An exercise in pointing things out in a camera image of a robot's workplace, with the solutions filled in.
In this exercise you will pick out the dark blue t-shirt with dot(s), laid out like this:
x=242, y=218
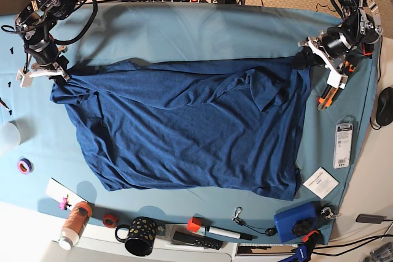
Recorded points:
x=230, y=124

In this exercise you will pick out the black power adapter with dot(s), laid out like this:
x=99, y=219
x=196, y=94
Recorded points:
x=370, y=219

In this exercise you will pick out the pink small clip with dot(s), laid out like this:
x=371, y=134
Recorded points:
x=65, y=204

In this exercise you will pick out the black mug gold pattern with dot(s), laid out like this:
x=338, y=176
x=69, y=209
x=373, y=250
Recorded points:
x=140, y=238

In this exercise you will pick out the white paper card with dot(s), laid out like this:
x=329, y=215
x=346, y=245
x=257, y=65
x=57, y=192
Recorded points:
x=57, y=191

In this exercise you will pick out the orange plastic bottle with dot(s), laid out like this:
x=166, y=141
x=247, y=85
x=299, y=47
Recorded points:
x=74, y=226

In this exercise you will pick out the black computer mouse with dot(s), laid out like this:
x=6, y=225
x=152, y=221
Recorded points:
x=384, y=110

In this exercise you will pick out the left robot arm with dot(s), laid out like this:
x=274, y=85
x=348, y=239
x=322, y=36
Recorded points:
x=360, y=25

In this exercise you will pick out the packaged bit set blister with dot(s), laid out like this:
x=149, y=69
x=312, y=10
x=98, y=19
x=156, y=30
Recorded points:
x=344, y=129

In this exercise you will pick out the white square paper leaflet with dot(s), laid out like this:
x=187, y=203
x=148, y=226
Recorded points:
x=321, y=183

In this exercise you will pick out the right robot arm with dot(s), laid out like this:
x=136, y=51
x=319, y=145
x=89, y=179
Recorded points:
x=45, y=54

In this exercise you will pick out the blue plastic case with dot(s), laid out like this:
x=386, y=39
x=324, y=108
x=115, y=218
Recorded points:
x=297, y=221

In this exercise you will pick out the red orange cube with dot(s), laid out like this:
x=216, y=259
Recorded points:
x=194, y=224

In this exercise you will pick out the orange black utility knife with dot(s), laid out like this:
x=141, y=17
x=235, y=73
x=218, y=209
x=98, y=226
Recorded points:
x=330, y=93

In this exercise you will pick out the blue orange clamp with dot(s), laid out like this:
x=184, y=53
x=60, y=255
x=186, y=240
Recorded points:
x=304, y=251

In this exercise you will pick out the translucent plastic cup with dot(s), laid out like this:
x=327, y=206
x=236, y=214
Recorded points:
x=9, y=137

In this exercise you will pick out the red tape roll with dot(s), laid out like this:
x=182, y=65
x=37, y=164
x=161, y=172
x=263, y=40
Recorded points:
x=110, y=221

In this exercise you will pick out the carabiner with black lanyard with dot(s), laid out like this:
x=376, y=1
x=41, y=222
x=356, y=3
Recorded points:
x=239, y=221

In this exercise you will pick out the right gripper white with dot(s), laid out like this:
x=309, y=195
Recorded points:
x=56, y=71

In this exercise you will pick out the white black marker pen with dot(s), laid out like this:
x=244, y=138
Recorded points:
x=230, y=234

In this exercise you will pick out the black remote control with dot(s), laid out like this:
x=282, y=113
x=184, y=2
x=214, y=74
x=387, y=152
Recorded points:
x=199, y=241

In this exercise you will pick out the purple tape roll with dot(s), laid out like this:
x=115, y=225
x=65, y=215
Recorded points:
x=25, y=166

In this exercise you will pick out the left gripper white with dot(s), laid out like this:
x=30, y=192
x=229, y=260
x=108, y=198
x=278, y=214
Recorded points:
x=323, y=50

